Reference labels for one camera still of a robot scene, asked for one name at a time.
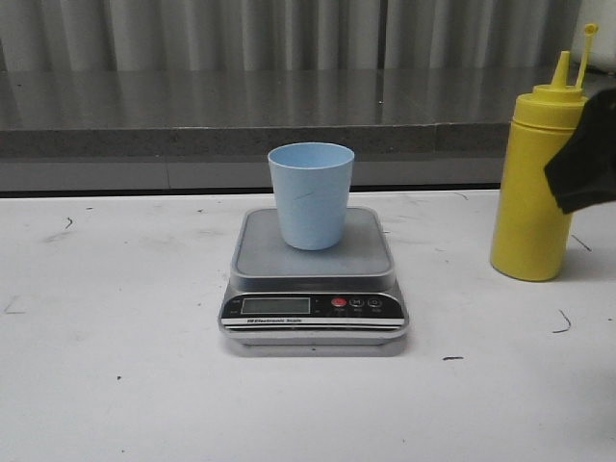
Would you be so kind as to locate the grey stone counter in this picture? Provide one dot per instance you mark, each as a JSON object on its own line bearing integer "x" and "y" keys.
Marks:
{"x": 98, "y": 132}

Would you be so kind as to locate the silver digital kitchen scale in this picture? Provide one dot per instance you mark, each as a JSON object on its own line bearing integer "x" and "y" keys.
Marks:
{"x": 345, "y": 296}

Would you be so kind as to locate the light blue plastic cup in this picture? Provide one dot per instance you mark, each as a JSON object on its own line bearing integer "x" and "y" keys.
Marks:
{"x": 311, "y": 182}

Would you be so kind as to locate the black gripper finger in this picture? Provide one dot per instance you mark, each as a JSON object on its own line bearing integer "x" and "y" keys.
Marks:
{"x": 582, "y": 173}

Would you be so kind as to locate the yellow squeeze bottle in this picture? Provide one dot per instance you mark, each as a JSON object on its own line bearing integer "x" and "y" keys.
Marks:
{"x": 531, "y": 232}

